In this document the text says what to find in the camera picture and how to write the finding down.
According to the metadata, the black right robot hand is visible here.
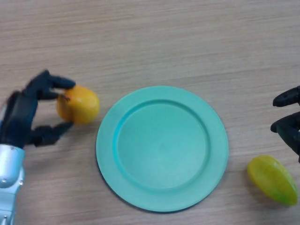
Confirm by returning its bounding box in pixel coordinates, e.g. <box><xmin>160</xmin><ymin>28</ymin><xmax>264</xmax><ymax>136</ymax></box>
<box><xmin>270</xmin><ymin>85</ymin><xmax>300</xmax><ymax>164</ymax></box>

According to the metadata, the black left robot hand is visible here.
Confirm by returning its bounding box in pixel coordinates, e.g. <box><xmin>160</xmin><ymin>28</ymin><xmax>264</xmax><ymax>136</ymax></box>
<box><xmin>0</xmin><ymin>69</ymin><xmax>77</xmax><ymax>150</ymax></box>

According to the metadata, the yellow orange pear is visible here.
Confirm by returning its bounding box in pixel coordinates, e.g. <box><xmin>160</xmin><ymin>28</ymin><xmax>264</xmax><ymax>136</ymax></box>
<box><xmin>56</xmin><ymin>85</ymin><xmax>101</xmax><ymax>125</ymax></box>

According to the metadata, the round teal green plate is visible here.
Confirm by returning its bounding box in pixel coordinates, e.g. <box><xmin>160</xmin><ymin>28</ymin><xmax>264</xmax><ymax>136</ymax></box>
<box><xmin>96</xmin><ymin>86</ymin><xmax>229</xmax><ymax>213</ymax></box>

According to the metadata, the yellow green starfruit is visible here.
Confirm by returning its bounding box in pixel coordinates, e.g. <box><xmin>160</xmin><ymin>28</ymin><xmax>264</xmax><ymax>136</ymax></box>
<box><xmin>247</xmin><ymin>155</ymin><xmax>298</xmax><ymax>207</ymax></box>

